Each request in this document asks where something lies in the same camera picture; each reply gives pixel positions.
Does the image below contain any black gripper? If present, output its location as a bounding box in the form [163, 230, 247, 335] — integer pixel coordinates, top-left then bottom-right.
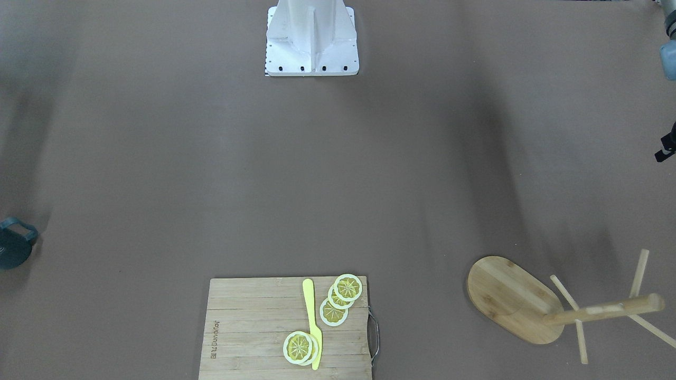
[654, 123, 676, 162]

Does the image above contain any teal blue mug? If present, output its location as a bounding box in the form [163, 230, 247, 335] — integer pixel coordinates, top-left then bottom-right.
[1, 217, 39, 271]

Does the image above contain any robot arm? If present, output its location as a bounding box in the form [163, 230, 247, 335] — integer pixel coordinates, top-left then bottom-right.
[654, 1, 675, 162]

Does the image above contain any wooden cup rack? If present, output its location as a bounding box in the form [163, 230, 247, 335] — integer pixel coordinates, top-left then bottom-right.
[466, 249, 674, 365]

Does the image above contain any lemon slice top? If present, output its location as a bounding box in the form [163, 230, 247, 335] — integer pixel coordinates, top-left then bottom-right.
[333, 273, 364, 302]

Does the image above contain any lemon slice middle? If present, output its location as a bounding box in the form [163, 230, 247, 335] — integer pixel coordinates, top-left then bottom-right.
[327, 284, 355, 310]

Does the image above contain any lemon slice lower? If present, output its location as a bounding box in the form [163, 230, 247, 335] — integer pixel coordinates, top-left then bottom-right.
[320, 298, 349, 327]

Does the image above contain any yellow plastic knife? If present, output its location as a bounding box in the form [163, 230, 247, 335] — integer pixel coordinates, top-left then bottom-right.
[302, 278, 323, 371]

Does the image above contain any lemon slice front pair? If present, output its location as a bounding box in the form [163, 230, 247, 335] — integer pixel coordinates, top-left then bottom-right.
[283, 330, 320, 366]

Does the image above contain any bamboo cutting board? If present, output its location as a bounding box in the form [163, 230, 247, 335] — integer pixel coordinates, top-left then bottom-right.
[199, 274, 381, 379]

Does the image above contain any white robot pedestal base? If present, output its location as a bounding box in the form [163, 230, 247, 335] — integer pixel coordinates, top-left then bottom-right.
[264, 1, 360, 77]

